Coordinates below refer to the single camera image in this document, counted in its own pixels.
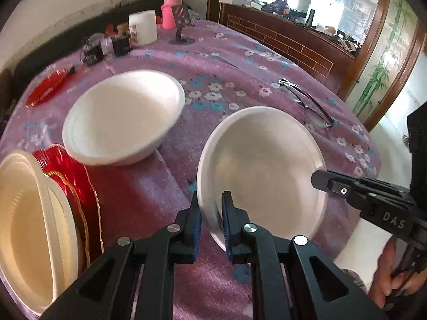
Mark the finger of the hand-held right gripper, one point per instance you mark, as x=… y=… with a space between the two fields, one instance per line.
x=333 y=185

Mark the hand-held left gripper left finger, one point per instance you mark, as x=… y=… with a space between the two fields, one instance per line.
x=196 y=230

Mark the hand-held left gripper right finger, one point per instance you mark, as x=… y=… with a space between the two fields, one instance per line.
x=227 y=230

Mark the white plastic bowl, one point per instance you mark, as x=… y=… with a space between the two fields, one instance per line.
x=263 y=166
x=120 y=160

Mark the medium red gold-rimmed plate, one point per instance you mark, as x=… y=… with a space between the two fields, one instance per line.
x=83 y=213

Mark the white bowls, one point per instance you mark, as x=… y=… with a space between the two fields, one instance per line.
x=123 y=113

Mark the person's right hand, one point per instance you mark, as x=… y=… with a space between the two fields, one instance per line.
x=383 y=273

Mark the bamboo print glass panel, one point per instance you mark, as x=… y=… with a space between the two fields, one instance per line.
x=383 y=66

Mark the purple floral tablecloth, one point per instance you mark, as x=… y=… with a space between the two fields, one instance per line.
x=233 y=73

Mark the wooden brick-pattern cabinet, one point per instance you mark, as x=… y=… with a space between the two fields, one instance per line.
x=283 y=43

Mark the black flashlight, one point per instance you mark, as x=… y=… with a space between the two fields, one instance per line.
x=311 y=16

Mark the white paper roll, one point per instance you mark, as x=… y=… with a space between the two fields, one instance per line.
x=304 y=1

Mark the black box with red label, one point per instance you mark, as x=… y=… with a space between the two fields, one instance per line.
x=120 y=45

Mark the black box with white print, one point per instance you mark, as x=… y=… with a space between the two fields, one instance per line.
x=93 y=55

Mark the black binder clip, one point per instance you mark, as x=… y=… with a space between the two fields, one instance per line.
x=70 y=71

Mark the small red glass plate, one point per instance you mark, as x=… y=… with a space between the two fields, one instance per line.
x=46 y=86

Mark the white plastic jar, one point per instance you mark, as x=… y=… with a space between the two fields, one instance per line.
x=143 y=28

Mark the flat white box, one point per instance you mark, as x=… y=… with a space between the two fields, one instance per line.
x=233 y=0

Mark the clear round container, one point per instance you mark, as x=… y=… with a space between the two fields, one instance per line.
x=100 y=41

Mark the black phone stand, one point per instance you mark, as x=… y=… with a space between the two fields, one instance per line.
x=181 y=13

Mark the pink sleeved bottle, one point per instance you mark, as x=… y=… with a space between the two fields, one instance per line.
x=170 y=10

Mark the black sofa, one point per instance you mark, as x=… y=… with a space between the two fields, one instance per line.
x=50 y=50

